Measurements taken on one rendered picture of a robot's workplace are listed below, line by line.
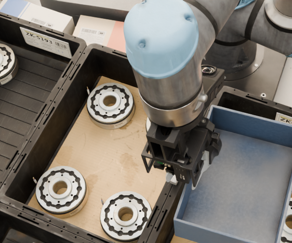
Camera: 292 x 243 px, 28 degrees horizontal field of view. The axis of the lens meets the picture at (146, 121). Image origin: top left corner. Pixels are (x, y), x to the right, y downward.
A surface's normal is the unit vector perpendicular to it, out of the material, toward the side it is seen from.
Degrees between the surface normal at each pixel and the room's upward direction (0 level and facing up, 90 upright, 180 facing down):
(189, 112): 86
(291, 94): 0
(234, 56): 71
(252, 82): 4
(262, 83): 4
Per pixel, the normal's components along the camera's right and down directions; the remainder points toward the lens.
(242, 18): -0.46, 0.39
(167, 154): 0.91, 0.25
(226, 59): -0.09, 0.64
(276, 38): -0.57, 0.75
